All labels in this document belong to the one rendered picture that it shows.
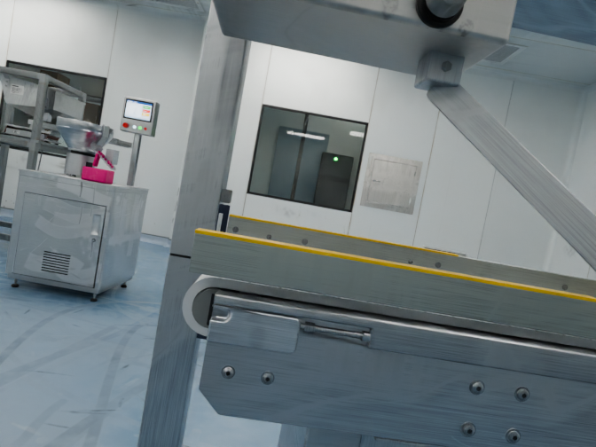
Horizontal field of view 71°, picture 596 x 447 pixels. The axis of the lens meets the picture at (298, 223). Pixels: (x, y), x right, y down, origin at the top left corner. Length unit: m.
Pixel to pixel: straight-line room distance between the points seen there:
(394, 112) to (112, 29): 3.75
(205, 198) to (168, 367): 0.26
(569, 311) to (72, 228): 2.82
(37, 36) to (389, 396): 6.59
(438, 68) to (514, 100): 5.81
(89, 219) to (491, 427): 2.73
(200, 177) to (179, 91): 5.23
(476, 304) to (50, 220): 2.86
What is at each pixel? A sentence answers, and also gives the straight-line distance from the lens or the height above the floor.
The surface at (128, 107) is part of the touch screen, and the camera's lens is 3.32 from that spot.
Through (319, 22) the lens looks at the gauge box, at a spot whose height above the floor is 1.01.
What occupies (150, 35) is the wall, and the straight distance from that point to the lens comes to 6.17.
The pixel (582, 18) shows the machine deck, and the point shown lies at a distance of 0.80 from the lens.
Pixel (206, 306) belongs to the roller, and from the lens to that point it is 0.35.
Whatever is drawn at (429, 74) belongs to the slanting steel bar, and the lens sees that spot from 0.37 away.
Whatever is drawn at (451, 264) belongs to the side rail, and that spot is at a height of 0.82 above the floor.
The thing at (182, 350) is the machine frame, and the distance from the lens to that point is 0.67.
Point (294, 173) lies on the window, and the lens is 5.46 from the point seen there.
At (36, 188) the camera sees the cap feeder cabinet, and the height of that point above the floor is 0.66.
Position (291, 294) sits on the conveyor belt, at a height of 0.79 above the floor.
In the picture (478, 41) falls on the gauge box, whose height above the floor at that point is 1.01.
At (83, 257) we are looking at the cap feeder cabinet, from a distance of 2.99.
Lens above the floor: 0.87
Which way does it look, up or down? 3 degrees down
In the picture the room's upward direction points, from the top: 10 degrees clockwise
